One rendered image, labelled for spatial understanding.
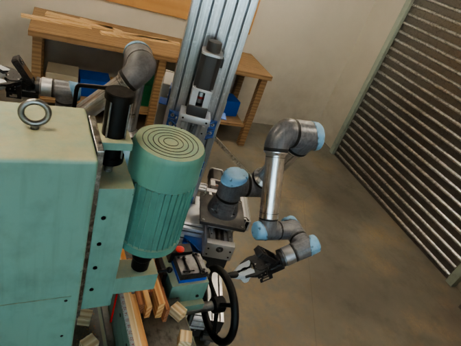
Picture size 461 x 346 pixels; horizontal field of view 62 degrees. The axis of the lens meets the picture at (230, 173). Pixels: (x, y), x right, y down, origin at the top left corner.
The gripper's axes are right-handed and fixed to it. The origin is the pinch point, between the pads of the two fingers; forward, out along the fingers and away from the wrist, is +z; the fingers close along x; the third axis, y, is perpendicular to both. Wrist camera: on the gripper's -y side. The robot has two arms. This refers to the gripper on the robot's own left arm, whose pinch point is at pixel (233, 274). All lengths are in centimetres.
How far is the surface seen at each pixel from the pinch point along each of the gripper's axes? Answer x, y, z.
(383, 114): 209, 138, -225
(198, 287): -7.5, -11.6, 13.4
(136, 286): -11.8, -30.7, 29.4
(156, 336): -21.0, -16.6, 29.6
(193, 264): -2.7, -18.3, 12.1
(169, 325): -17.9, -14.3, 25.5
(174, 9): 312, 1, -49
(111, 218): -16, -63, 24
